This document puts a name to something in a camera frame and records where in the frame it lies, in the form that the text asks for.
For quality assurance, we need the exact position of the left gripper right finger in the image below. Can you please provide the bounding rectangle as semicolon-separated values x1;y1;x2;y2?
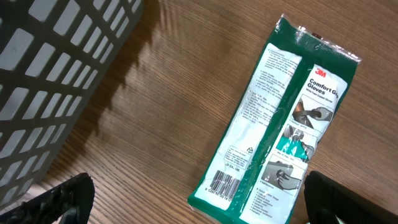
304;170;397;224

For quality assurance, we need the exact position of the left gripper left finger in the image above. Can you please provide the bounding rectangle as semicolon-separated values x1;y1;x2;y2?
1;172;95;224

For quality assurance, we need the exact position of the grey plastic mesh basket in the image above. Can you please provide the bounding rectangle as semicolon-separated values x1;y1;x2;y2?
1;0;144;207

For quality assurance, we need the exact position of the green sponge pack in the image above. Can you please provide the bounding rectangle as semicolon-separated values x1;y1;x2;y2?
187;16;361;223

